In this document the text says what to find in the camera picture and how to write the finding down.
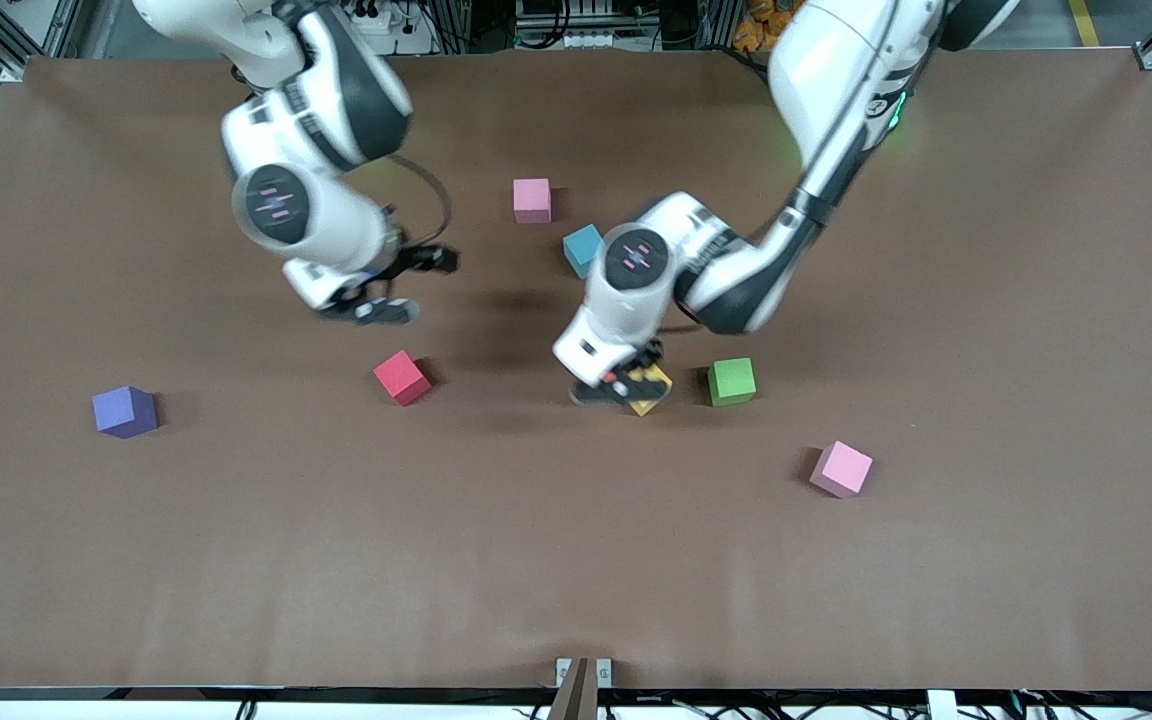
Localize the yellow foam block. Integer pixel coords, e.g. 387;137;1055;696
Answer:
629;365;674;417

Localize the green foam block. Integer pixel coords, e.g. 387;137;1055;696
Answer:
707;357;758;408

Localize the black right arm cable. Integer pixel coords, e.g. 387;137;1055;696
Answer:
384;152;453;251

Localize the brown table cover sheet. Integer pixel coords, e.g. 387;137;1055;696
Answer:
0;45;1152;693

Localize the orange packets pile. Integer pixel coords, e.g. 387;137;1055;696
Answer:
733;0;783;53

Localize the blue foam block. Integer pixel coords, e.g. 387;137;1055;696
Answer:
562;224;605;280

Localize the pink foam block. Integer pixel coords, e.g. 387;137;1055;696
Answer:
809;440;875;500
513;178;553;225

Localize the red foam block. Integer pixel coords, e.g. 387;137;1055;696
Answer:
373;350;433;407

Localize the brown wooden stick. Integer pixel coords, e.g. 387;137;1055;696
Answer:
547;657;599;720

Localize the white power strip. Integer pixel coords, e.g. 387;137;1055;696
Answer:
558;28;637;49
351;0;407;33

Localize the purple foam block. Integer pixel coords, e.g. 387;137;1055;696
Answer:
92;385;159;440

